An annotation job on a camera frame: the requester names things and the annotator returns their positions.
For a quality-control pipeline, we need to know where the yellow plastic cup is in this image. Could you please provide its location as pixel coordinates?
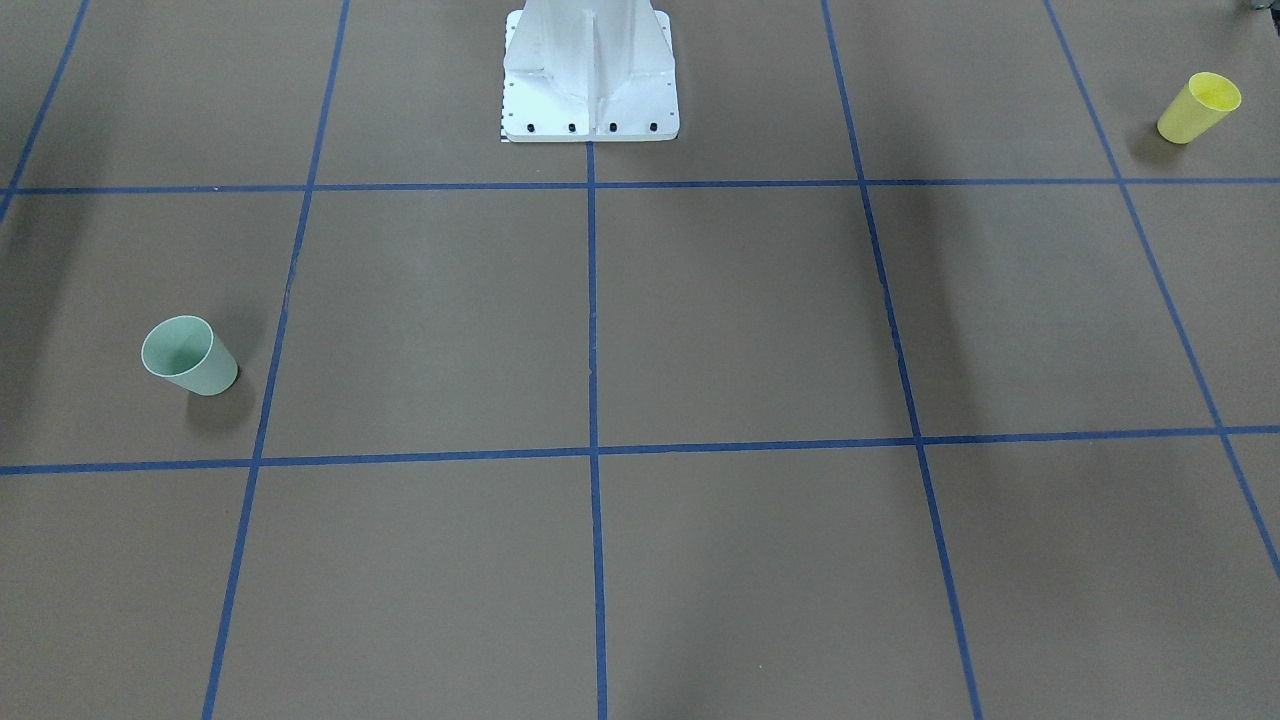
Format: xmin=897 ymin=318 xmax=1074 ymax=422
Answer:
xmin=1156 ymin=70 xmax=1242 ymax=145

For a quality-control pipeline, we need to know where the green plastic cup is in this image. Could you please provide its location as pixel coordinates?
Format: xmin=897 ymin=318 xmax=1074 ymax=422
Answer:
xmin=140 ymin=315 xmax=241 ymax=397

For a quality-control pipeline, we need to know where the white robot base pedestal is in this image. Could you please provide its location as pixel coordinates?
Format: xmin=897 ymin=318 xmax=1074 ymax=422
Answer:
xmin=500 ymin=1 xmax=681 ymax=143

